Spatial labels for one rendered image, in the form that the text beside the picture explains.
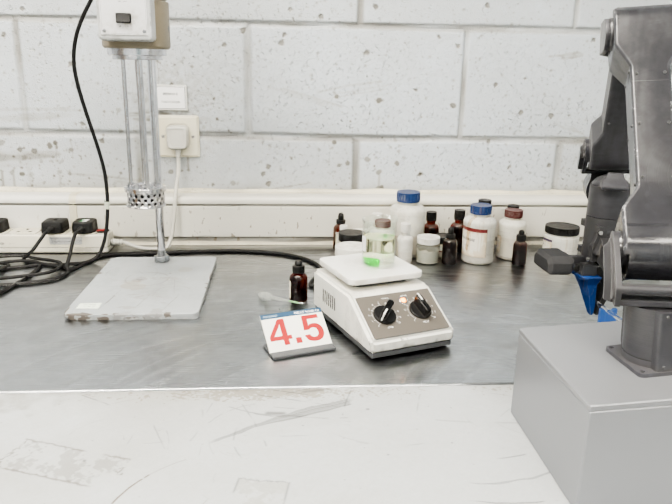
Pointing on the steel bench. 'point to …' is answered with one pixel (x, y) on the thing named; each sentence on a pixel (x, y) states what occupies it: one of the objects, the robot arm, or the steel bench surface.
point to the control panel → (406, 323)
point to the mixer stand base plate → (145, 290)
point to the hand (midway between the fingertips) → (595, 293)
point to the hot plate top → (347, 268)
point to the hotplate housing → (343, 315)
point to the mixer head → (134, 28)
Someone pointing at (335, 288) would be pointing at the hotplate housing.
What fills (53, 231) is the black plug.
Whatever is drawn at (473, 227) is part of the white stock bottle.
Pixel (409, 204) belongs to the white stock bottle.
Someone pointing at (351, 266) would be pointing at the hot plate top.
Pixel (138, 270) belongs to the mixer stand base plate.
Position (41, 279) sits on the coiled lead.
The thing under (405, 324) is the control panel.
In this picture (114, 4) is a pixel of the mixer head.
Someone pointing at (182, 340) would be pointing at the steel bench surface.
